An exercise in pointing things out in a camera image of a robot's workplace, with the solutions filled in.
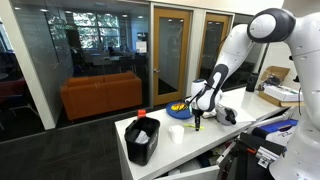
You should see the blue plastic bin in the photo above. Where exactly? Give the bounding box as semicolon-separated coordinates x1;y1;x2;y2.
251;118;299;138

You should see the wooden framed glass door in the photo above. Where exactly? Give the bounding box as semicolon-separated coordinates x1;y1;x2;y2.
152;7;193;107
197;12;233;83

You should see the blue round plate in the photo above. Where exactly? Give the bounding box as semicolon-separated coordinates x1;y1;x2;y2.
165;101;195;121

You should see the black cylindrical container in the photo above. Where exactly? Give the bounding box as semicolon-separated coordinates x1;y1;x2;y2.
246;72;261;93

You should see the black orange clamp tool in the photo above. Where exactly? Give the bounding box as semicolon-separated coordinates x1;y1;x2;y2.
238;131;288;169

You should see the grey round device black handle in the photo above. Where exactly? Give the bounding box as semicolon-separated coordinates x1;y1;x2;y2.
215;103;239;127

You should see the red tape dispenser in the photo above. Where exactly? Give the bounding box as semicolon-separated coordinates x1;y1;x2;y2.
136;108;148;121

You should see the orange sofa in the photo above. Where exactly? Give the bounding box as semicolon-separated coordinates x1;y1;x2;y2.
60;70;144;121

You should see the white plastic cup with handle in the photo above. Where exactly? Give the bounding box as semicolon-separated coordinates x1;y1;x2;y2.
167;124;186;145

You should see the yellow toy corn cob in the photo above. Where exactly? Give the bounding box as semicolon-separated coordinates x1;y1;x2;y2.
170;102;188;112

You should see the yellow sharpie marker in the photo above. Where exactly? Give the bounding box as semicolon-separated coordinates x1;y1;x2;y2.
183;123;206;131

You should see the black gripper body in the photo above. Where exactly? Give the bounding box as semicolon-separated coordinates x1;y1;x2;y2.
190;105;205;119

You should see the flat white box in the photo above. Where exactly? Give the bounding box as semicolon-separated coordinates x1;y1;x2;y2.
262;84;305;103

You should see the crumpled white paper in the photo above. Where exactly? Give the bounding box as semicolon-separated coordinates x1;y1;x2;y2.
134;129;150;145

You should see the black trash bin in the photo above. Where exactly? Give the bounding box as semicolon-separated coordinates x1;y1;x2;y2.
123;116;162;167

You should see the shallow cardboard box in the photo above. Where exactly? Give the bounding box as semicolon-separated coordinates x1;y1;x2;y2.
257;65;304;108

